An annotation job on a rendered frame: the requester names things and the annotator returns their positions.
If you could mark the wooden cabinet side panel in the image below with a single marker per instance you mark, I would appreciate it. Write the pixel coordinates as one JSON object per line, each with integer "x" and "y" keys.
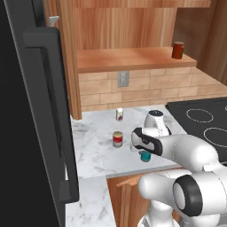
{"x": 69, "y": 59}

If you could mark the wooden base cabinet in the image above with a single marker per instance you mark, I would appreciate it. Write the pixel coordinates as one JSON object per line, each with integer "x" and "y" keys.
{"x": 124, "y": 204}

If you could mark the black hob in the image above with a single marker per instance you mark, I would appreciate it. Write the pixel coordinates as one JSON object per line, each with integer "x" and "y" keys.
{"x": 195, "y": 124}

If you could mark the wooden cabinet door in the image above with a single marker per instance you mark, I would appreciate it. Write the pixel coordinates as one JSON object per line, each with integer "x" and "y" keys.
{"x": 217, "y": 38}

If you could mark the red and green can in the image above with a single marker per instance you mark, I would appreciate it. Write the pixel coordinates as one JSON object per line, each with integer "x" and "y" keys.
{"x": 117, "y": 139}

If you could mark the white carton with red label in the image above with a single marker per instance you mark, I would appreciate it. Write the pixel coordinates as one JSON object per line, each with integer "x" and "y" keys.
{"x": 119, "y": 113}

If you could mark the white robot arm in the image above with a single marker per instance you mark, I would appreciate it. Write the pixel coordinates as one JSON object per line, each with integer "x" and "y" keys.
{"x": 189, "y": 150}

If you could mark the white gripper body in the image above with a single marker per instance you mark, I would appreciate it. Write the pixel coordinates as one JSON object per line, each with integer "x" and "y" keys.
{"x": 135, "y": 147}

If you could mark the black fridge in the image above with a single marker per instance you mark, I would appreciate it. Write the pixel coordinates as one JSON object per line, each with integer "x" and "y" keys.
{"x": 17, "y": 118}

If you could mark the dark red can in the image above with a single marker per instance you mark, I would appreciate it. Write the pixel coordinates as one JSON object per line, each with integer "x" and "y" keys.
{"x": 178, "y": 50}

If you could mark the grey fridge hinge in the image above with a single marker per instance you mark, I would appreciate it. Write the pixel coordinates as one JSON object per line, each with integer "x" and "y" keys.
{"x": 53, "y": 21}

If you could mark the grey wall outlet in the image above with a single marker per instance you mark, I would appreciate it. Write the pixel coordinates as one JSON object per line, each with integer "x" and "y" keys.
{"x": 123, "y": 79}

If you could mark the wooden wall cabinet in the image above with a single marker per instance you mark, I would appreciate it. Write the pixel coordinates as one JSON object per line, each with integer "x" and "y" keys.
{"x": 127, "y": 29}

